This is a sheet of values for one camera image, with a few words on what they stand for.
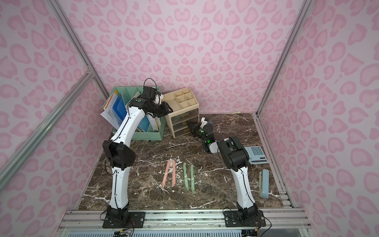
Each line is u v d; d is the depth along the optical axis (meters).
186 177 0.87
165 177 0.87
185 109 0.89
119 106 0.96
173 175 0.88
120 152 0.56
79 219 0.75
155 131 1.09
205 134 0.82
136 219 0.73
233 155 0.59
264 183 0.80
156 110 0.79
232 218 0.72
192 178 0.86
